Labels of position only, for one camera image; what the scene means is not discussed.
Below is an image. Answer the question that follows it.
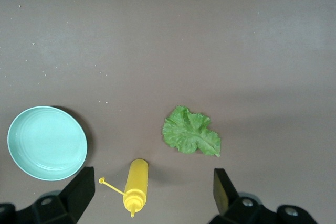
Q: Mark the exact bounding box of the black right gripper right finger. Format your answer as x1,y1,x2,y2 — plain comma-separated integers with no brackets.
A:
209,168,320,224

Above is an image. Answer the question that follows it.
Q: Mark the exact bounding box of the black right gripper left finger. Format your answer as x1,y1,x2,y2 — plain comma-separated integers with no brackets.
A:
0,166,96,224

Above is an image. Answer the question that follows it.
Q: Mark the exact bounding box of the yellow mustard squeeze bottle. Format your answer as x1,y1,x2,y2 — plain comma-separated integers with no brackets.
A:
98,158,149,218

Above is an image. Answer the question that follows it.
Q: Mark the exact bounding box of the green lettuce leaf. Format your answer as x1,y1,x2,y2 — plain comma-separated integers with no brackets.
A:
162,105,222,158

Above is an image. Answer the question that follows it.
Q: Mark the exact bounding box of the mint green round plate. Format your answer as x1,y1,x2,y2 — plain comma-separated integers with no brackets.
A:
7,106,88,182

